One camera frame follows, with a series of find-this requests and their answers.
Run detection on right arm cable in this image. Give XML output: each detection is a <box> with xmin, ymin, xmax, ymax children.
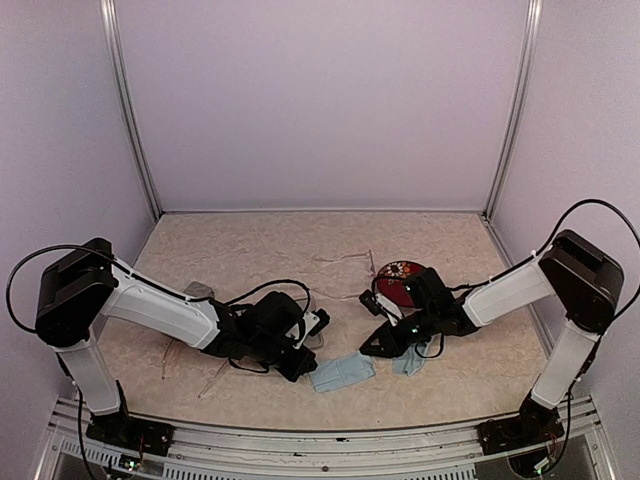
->
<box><xmin>369</xmin><ymin>198</ymin><xmax>636</xmax><ymax>361</ymax></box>

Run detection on aluminium frame post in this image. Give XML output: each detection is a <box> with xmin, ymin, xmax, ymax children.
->
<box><xmin>100</xmin><ymin>0</ymin><xmax>164</xmax><ymax>222</ymax></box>
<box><xmin>483</xmin><ymin>0</ymin><xmax>543</xmax><ymax>222</ymax></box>

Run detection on grey glasses case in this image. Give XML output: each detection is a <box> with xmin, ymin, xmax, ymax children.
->
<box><xmin>184</xmin><ymin>281</ymin><xmax>215</xmax><ymax>299</ymax></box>

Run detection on small blue cleaning cloth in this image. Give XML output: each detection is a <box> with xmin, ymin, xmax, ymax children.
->
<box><xmin>392</xmin><ymin>342</ymin><xmax>430</xmax><ymax>377</ymax></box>

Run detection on clear pink glasses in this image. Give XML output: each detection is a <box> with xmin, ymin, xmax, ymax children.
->
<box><xmin>311</xmin><ymin>249</ymin><xmax>377</xmax><ymax>301</ymax></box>

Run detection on front aluminium rail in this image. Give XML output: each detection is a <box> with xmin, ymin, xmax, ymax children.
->
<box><xmin>34</xmin><ymin>394</ymin><xmax>616</xmax><ymax>480</ymax></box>

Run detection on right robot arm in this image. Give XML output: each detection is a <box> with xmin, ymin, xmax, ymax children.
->
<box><xmin>359</xmin><ymin>230</ymin><xmax>624</xmax><ymax>455</ymax></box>

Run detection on right aluminium frame post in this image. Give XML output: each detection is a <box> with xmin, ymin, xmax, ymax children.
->
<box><xmin>483</xmin><ymin>0</ymin><xmax>543</xmax><ymax>222</ymax></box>

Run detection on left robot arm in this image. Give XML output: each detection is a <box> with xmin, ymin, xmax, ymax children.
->
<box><xmin>20</xmin><ymin>238</ymin><xmax>330</xmax><ymax>456</ymax></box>

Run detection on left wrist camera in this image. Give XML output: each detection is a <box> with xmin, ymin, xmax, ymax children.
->
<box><xmin>300</xmin><ymin>309</ymin><xmax>330</xmax><ymax>345</ymax></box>

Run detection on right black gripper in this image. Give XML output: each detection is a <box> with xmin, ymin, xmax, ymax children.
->
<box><xmin>360</xmin><ymin>305</ymin><xmax>439</xmax><ymax>359</ymax></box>

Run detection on pink glasses case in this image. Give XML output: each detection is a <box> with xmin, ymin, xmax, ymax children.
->
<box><xmin>295</xmin><ymin>295</ymin><xmax>324</xmax><ymax>350</ymax></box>

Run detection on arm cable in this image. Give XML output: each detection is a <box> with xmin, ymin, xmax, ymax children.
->
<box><xmin>369</xmin><ymin>198</ymin><xmax>636</xmax><ymax>361</ymax></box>
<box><xmin>4</xmin><ymin>244</ymin><xmax>314</xmax><ymax>341</ymax></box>

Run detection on red floral plate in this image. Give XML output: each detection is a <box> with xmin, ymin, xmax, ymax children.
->
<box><xmin>371</xmin><ymin>260</ymin><xmax>426</xmax><ymax>308</ymax></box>

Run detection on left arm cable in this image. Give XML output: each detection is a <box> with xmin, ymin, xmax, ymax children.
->
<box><xmin>4</xmin><ymin>244</ymin><xmax>314</xmax><ymax>341</ymax></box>

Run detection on red lens sunglasses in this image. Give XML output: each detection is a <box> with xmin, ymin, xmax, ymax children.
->
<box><xmin>159</xmin><ymin>339</ymin><xmax>231</xmax><ymax>400</ymax></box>

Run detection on large blue cleaning cloth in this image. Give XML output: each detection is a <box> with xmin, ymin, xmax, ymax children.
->
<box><xmin>309</xmin><ymin>352</ymin><xmax>375</xmax><ymax>393</ymax></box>

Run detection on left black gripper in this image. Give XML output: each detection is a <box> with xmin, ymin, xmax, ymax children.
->
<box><xmin>249</xmin><ymin>333</ymin><xmax>317</xmax><ymax>383</ymax></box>

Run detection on left aluminium frame post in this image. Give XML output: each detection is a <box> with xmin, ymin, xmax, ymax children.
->
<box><xmin>100</xmin><ymin>0</ymin><xmax>164</xmax><ymax>222</ymax></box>

